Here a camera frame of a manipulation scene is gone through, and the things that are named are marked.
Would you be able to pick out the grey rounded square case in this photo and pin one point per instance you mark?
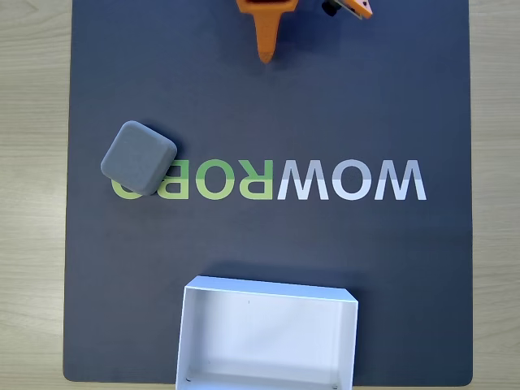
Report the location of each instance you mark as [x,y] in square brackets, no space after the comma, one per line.
[138,157]

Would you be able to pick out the dark mat with WOWROBO print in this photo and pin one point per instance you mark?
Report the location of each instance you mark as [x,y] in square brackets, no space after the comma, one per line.
[284,105]

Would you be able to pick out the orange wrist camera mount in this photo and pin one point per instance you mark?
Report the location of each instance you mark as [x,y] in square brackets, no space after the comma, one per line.
[357,7]

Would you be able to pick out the white open cardboard box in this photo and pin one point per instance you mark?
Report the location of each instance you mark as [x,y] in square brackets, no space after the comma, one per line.
[264,337]

